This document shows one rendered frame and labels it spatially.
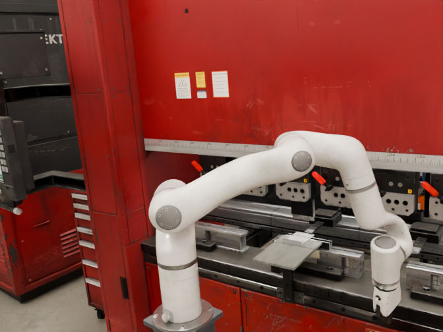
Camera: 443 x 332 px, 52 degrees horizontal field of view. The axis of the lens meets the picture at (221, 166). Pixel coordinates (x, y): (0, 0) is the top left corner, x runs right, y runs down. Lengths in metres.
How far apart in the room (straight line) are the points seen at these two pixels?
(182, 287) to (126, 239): 0.99
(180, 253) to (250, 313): 0.86
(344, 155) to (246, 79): 0.73
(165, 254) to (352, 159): 0.60
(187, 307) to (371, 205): 0.62
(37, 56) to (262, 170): 1.24
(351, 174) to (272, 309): 0.90
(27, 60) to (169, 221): 1.14
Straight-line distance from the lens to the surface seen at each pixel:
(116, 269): 2.47
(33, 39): 2.16
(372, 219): 1.40
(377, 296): 1.58
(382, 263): 1.47
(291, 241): 1.93
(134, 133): 2.30
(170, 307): 1.43
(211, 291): 2.22
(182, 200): 1.25
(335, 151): 1.32
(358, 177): 1.35
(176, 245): 1.35
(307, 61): 1.79
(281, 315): 2.05
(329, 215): 2.15
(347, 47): 1.73
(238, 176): 1.28
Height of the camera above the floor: 1.78
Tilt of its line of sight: 14 degrees down
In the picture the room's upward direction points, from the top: 4 degrees counter-clockwise
